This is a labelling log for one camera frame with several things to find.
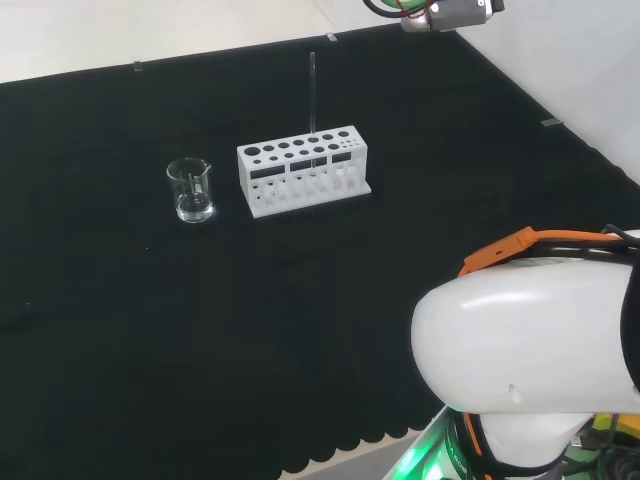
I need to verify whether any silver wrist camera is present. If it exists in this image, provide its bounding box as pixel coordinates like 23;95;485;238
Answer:
401;0;507;34

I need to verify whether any clear glass rod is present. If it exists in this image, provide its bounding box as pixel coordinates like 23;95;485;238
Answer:
307;51;318;174

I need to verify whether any small clear glass beaker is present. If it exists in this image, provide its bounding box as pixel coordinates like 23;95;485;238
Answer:
165;157;216;224

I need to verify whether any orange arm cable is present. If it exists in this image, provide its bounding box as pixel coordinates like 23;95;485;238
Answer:
458;226;640;279

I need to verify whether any white test tube rack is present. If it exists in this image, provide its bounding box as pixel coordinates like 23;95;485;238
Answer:
236;127;373;220

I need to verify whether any black bench cloth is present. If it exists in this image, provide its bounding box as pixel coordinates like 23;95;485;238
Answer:
0;22;640;480

